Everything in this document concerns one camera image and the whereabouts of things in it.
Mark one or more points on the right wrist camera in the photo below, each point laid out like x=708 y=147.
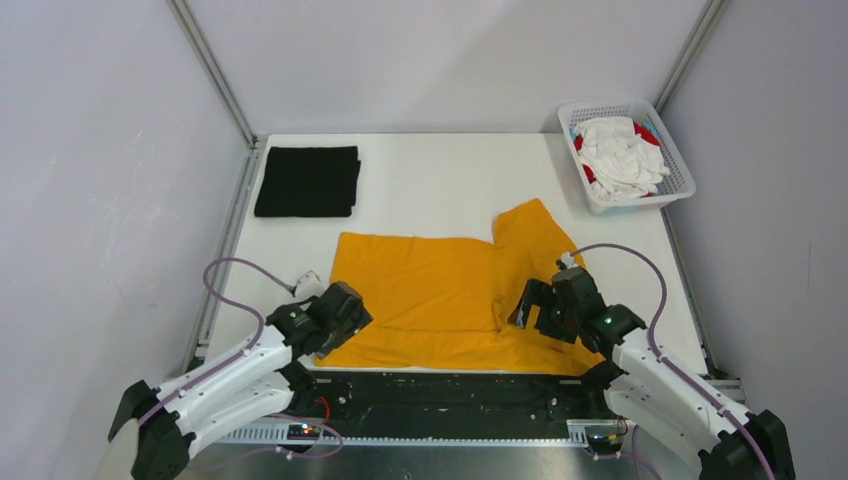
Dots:
x=566 y=261

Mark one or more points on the controller board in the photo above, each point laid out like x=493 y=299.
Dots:
x=604 y=447
x=303 y=432

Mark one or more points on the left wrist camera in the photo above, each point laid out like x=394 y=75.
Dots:
x=308 y=285

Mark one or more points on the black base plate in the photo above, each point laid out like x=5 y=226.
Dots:
x=437 y=404

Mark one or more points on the left corner aluminium post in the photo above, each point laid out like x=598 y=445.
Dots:
x=193 y=32

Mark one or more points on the right corner aluminium post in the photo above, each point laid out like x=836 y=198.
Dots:
x=705 y=24

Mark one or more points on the aluminium frame rail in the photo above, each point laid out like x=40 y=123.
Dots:
x=464 y=440

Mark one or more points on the folded black t shirt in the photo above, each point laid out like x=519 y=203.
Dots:
x=309 y=182

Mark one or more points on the right controller board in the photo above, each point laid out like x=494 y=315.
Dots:
x=604 y=447

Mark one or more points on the left controller board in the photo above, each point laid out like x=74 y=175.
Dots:
x=303 y=432

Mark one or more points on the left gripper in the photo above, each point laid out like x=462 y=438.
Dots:
x=355 y=322

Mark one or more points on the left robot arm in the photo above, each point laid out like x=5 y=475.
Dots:
x=157 y=431

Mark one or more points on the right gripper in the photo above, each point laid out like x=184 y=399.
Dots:
x=541 y=294

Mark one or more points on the white t shirt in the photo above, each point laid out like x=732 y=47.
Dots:
x=619 y=159

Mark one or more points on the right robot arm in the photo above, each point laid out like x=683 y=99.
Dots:
x=717 y=437

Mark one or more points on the corner aluminium post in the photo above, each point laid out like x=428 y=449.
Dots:
x=193 y=32
x=705 y=24

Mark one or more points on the yellow t shirt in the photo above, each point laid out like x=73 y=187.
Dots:
x=444 y=303

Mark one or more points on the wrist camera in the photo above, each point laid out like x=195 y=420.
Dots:
x=308 y=285
x=566 y=261

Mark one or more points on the white plastic basket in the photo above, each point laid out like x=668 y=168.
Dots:
x=624 y=156

